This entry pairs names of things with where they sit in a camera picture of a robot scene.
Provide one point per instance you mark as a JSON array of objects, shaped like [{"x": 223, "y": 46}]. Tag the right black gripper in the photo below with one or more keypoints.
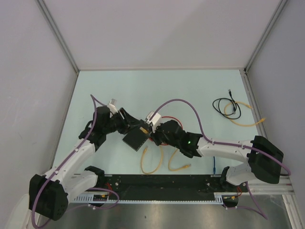
[{"x": 154, "y": 136}]

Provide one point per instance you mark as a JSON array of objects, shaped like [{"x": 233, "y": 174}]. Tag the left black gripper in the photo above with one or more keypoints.
[{"x": 125, "y": 125}]

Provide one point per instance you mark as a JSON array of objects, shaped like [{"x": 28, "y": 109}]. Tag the black network switch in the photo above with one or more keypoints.
[{"x": 136, "y": 138}]

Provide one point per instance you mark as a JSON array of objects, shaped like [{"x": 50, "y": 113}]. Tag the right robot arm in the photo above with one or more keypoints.
[{"x": 259, "y": 158}]

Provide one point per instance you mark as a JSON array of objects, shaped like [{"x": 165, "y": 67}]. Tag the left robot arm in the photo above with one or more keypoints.
[{"x": 51, "y": 193}]

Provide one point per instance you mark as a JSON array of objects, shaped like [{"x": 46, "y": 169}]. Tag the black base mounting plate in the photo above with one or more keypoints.
[{"x": 168, "y": 187}]

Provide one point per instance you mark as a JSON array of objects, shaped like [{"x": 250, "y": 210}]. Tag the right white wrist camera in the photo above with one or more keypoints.
[{"x": 153, "y": 120}]

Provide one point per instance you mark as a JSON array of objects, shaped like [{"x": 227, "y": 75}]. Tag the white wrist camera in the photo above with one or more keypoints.
[
  {"x": 112, "y": 107},
  {"x": 153, "y": 120}
]

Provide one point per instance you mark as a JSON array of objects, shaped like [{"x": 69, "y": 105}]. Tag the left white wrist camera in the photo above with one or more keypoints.
[{"x": 112, "y": 107}]

